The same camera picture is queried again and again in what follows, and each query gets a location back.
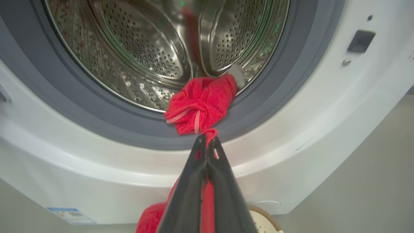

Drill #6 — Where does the red garment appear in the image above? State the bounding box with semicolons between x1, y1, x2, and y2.
136;74;238;233

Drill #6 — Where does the blue energy label sticker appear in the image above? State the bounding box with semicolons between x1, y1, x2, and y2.
46;207;97;225

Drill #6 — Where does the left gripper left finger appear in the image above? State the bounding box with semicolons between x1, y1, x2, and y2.
156;134;207;233

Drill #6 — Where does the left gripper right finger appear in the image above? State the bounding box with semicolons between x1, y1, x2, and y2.
202;136;258;233

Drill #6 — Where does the cream perforated laundry basket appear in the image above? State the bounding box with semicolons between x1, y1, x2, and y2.
248;205;284;233

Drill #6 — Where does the steel washing machine drum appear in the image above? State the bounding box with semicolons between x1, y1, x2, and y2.
44;0;290;113

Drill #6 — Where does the white washing machine body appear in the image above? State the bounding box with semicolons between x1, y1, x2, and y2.
0;0;414;225

